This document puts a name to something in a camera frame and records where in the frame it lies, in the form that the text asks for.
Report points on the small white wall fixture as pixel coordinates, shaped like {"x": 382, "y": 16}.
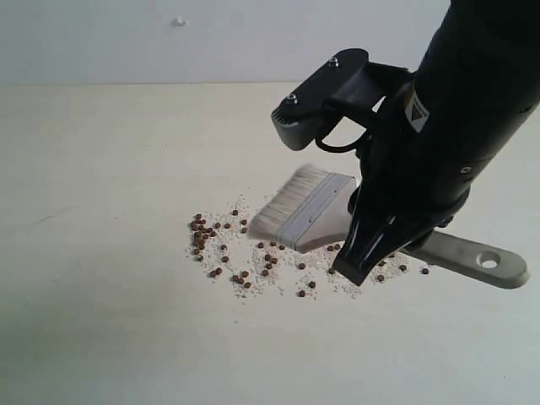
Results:
{"x": 179, "y": 22}

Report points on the brown beans and rice grains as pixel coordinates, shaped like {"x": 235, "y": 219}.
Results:
{"x": 224, "y": 264}

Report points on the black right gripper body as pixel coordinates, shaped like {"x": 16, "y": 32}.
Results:
{"x": 435, "y": 140}

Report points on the white wooden paint brush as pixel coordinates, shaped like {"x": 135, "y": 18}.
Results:
{"x": 310, "y": 211}

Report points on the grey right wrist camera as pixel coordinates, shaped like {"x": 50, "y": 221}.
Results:
{"x": 313, "y": 109}

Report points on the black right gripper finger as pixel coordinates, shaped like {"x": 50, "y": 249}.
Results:
{"x": 371, "y": 238}
{"x": 420, "y": 242}

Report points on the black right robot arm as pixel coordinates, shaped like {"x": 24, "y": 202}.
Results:
{"x": 477, "y": 31}

